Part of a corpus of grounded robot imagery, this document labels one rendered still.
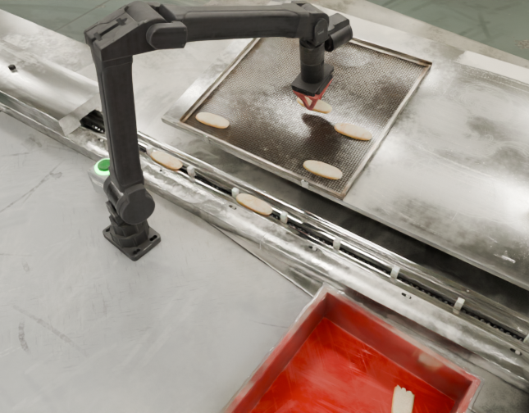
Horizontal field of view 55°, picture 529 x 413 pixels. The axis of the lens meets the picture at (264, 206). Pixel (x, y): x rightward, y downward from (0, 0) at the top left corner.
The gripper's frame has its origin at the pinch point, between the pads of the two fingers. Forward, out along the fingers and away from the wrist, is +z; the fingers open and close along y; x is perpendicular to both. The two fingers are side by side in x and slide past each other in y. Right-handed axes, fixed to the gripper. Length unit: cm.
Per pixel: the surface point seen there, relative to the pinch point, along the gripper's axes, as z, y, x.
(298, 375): 4, -60, -31
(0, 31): 14, -9, 125
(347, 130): 3.0, -2.1, -10.8
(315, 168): 3.2, -16.0, -9.6
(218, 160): 11.2, -20.8, 17.8
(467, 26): 133, 218, 11
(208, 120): 3.4, -15.3, 23.2
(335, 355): 5, -53, -35
